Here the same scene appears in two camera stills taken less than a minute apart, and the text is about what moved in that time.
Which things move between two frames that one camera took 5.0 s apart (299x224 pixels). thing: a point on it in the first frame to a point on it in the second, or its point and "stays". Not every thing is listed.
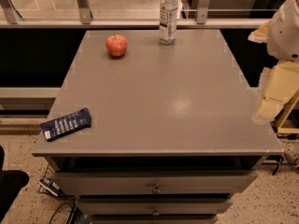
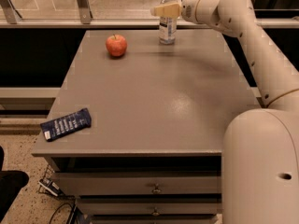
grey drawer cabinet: x=173 y=137 stays
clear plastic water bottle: x=168 y=10 stays
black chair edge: x=11 y=182 stays
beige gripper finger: x=280 y=84 to x=196 y=7
